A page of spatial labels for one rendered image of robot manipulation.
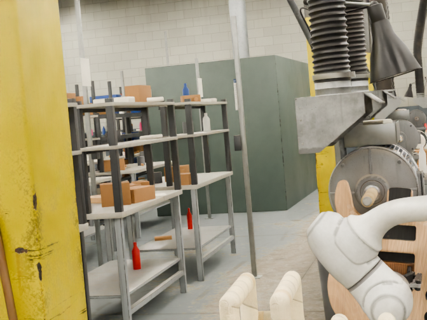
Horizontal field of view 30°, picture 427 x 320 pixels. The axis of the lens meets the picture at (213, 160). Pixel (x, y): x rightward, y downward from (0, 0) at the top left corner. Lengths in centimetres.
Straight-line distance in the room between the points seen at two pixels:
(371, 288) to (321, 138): 43
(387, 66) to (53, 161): 96
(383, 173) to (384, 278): 57
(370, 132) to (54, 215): 93
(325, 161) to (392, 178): 725
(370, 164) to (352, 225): 54
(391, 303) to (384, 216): 19
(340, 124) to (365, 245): 37
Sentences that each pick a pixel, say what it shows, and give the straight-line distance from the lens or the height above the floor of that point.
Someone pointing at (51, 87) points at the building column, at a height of 162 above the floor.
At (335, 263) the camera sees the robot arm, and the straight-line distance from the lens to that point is 178.
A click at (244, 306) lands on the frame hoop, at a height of 115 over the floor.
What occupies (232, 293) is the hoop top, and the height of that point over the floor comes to 121.
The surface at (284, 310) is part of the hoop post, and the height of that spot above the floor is 119.
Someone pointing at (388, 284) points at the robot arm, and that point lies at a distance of 177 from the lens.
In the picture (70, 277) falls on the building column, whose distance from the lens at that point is 239.
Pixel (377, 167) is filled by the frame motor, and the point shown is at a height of 132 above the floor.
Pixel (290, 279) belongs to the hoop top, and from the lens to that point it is 138.
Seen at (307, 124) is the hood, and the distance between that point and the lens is 201.
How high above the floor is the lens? 149
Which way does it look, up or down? 3 degrees down
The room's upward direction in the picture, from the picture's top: 5 degrees counter-clockwise
